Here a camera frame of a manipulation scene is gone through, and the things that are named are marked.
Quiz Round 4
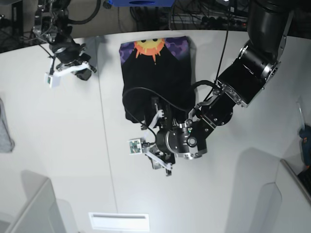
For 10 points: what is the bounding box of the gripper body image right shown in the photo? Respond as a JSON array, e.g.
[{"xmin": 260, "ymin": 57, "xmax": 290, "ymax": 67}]
[{"xmin": 156, "ymin": 123, "xmax": 192, "ymax": 158}]

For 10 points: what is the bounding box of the grey cloth at left edge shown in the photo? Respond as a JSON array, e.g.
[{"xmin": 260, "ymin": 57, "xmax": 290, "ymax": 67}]
[{"xmin": 0, "ymin": 100, "xmax": 15, "ymax": 153}]

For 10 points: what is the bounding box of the blue plastic box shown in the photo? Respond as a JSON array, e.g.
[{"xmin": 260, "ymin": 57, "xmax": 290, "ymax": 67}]
[{"xmin": 107, "ymin": 0, "xmax": 175, "ymax": 7}]

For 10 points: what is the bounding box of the grey partition panel left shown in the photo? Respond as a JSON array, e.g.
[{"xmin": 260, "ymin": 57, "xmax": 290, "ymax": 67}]
[{"xmin": 0, "ymin": 178, "xmax": 66, "ymax": 233}]

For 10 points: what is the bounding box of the white camera box left gripper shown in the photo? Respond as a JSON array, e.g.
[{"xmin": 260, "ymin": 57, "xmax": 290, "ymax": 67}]
[{"xmin": 128, "ymin": 138, "xmax": 143, "ymax": 155}]

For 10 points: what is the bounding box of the grey partition panel right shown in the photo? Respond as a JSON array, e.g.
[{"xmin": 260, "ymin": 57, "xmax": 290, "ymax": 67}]
[{"xmin": 276, "ymin": 159, "xmax": 311, "ymax": 214}]

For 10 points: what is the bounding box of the power strip with plugs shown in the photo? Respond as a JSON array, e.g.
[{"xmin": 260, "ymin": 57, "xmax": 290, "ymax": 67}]
[{"xmin": 200, "ymin": 16, "xmax": 247, "ymax": 29}]

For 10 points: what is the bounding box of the blue glue gun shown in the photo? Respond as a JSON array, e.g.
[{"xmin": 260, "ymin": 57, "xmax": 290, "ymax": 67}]
[{"xmin": 296, "ymin": 100, "xmax": 311, "ymax": 167}]

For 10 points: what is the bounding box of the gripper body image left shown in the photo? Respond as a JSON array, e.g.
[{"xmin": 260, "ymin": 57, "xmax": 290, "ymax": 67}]
[{"xmin": 49, "ymin": 36, "xmax": 87, "ymax": 66}]

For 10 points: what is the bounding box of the white camera box right gripper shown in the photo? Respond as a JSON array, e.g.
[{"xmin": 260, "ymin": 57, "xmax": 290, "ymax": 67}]
[{"xmin": 44, "ymin": 72, "xmax": 61, "ymax": 88}]

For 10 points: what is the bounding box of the white camera box gripper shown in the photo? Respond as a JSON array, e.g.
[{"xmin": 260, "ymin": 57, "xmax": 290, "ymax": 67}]
[
  {"xmin": 44, "ymin": 72, "xmax": 61, "ymax": 88},
  {"xmin": 128, "ymin": 138, "xmax": 143, "ymax": 155}
]

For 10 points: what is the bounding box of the grey partition panel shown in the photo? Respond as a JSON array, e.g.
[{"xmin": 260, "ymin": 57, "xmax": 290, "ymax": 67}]
[
  {"xmin": 0, "ymin": 178, "xmax": 66, "ymax": 233},
  {"xmin": 276, "ymin": 159, "xmax": 311, "ymax": 214}
]

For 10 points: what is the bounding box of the black keyboard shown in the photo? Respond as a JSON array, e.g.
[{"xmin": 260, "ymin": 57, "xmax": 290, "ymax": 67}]
[{"xmin": 298, "ymin": 167, "xmax": 311, "ymax": 195}]

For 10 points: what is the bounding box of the black T-shirt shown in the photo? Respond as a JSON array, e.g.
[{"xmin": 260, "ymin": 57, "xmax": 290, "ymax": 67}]
[{"xmin": 119, "ymin": 36, "xmax": 195, "ymax": 123}]

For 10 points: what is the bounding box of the white label plate with slot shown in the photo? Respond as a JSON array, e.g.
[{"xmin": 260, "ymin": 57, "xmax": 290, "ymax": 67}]
[{"xmin": 88, "ymin": 212, "xmax": 150, "ymax": 232}]

